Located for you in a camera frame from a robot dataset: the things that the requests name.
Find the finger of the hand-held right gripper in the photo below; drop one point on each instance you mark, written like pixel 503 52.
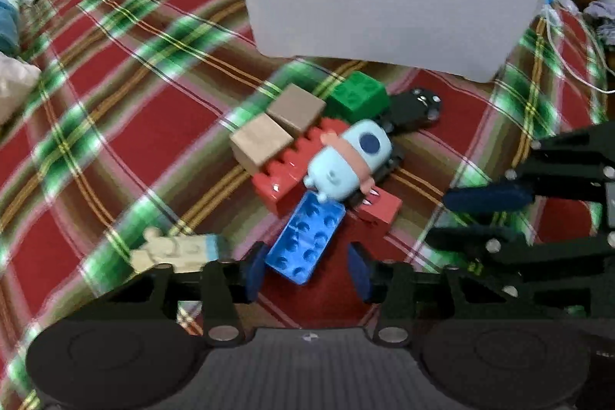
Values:
pixel 490 197
pixel 461 239

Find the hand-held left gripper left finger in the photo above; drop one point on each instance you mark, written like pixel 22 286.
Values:
pixel 257 270

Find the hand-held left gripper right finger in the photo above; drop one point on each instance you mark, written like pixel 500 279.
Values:
pixel 360 270

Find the blue toy brick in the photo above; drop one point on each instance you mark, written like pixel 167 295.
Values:
pixel 302 237

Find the red toothed toy piece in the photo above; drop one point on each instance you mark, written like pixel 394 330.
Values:
pixel 382 209

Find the cream toy figure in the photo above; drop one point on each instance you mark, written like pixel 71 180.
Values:
pixel 182 249

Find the light blue toy figure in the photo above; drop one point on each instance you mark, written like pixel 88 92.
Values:
pixel 336 172

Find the red toy brick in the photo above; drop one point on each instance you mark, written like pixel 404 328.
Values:
pixel 288 170

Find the black toy car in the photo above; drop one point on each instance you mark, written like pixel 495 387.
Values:
pixel 408 110

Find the plain wooden block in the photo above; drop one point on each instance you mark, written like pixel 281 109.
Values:
pixel 259 141
pixel 295 107

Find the green toy brick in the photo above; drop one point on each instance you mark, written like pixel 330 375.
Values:
pixel 358 95

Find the grey clothes heap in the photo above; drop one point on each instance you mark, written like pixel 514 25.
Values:
pixel 603 23

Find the pale pink cloth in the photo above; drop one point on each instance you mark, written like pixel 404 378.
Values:
pixel 14 86

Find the light blue cloth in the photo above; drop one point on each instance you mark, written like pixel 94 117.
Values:
pixel 8 11

